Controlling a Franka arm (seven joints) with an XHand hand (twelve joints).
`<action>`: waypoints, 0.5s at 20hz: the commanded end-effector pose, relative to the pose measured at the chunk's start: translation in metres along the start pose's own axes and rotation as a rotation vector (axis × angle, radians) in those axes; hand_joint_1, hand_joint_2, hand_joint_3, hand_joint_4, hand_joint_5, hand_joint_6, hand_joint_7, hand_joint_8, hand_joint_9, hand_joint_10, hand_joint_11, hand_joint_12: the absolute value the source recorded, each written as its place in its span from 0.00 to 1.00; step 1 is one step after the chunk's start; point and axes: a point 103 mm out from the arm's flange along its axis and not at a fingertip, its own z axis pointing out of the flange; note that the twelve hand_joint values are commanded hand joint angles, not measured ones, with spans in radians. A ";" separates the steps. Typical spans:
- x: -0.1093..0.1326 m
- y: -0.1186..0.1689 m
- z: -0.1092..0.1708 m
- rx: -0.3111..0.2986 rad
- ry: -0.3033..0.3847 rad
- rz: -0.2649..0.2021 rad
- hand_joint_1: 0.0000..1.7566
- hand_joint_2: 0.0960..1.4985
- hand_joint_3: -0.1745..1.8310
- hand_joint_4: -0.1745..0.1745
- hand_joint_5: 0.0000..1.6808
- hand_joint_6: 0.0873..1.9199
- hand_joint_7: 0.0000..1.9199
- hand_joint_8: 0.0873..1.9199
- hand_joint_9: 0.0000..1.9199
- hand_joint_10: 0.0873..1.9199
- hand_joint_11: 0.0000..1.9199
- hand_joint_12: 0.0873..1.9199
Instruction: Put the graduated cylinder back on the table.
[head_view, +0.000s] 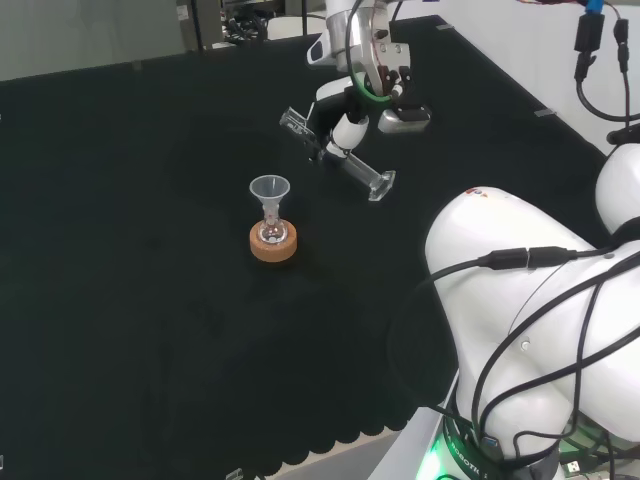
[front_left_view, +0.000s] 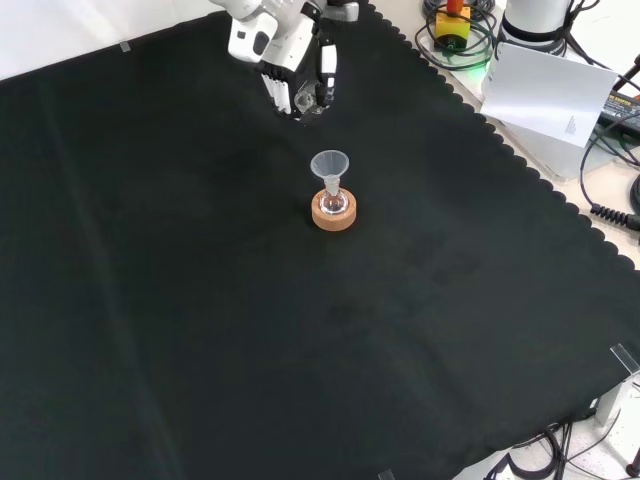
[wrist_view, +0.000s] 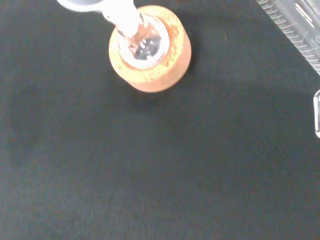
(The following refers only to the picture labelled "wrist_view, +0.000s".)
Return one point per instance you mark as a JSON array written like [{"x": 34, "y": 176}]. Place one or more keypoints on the clear plastic funnel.
[{"x": 117, "y": 15}]

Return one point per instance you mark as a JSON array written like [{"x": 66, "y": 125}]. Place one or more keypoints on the black bench cloth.
[{"x": 150, "y": 162}]

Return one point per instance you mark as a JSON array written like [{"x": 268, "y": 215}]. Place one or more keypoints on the round-bottom glass flask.
[{"x": 147, "y": 46}]

